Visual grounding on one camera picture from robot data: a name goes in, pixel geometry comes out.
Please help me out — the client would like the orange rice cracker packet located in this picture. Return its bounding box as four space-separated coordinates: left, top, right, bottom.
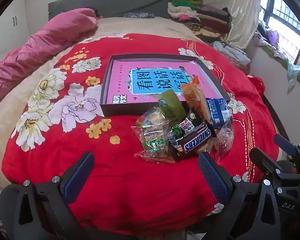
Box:
179 76 213 125

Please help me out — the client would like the clear packet with green label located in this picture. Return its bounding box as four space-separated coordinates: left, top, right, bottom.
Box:
131 121 175 164

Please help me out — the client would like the white wardrobe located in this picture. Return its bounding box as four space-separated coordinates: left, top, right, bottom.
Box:
0 0 27 60

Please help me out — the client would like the clear candy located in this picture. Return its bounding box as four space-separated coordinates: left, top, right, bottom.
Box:
214 125 234 160

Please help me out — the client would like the stack of folded clothes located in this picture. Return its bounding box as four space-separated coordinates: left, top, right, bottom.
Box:
167 0 232 43

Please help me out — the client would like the pink pillow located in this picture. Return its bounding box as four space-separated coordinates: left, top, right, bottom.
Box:
0 7 98 110

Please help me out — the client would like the red plastic bag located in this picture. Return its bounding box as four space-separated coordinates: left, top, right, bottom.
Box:
249 75 265 95

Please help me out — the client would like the dark patterned pillow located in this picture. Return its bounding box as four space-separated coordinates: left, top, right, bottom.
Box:
124 11 155 19

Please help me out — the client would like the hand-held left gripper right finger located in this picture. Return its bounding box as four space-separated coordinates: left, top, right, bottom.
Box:
197 152 282 240

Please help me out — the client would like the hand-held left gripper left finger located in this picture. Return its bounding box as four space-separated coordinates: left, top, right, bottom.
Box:
14 151 95 240

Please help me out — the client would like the black packet with green peas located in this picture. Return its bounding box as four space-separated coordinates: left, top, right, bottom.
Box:
167 110 208 145

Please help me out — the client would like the blue snack packet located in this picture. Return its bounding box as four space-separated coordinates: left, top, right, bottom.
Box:
206 97 233 128

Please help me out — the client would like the grey headboard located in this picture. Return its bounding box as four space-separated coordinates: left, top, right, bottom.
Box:
48 0 177 20

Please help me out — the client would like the dark shallow cardboard box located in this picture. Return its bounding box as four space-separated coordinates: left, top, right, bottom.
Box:
100 54 232 117

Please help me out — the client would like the barred window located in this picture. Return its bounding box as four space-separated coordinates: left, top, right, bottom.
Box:
259 0 300 68

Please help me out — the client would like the white curtain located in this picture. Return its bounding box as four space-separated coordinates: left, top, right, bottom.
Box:
225 0 263 50

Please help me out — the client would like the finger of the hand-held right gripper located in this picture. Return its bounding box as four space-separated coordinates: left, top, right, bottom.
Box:
274 134 300 160
250 147 282 180

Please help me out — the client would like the brown chocolate bar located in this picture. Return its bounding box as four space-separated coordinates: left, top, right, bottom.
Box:
170 124 217 162

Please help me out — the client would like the purple cloth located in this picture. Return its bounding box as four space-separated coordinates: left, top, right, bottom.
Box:
266 30 279 45

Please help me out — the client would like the pink picture book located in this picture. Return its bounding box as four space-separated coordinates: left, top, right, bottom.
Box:
106 60 220 104

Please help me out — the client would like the pale clothes heap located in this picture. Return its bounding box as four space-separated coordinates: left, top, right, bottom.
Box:
212 41 250 68

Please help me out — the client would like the beige bed sheet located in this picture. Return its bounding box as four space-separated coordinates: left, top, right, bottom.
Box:
0 17 208 188

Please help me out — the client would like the light green pastry packet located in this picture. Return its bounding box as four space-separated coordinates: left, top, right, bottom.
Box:
136 91 187 128

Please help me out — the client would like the red floral blanket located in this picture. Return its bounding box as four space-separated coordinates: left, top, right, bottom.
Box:
1 34 278 235

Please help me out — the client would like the white hanging cloth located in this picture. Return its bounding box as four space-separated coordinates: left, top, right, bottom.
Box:
286 62 300 88

